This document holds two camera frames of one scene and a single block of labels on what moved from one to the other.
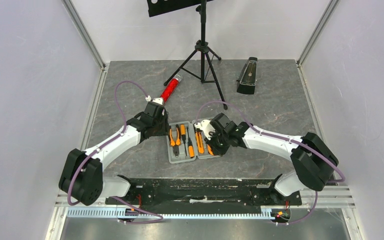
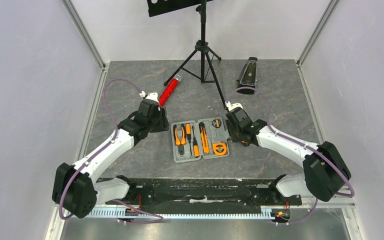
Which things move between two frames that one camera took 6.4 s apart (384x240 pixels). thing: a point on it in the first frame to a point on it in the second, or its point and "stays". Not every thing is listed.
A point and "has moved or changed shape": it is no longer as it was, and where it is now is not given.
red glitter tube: [170, 89] stays
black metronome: [247, 78] stays
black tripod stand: [202, 47] stays
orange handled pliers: [175, 145] has moved or changed shape
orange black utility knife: [200, 140] has moved or changed shape
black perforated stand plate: [161, 6] stays
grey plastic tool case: [186, 143] has moved or changed shape
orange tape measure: [210, 150] has moved or changed shape
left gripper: [164, 129] stays
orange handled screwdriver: [190, 146] has moved or changed shape
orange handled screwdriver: [182, 128] has moved or changed shape
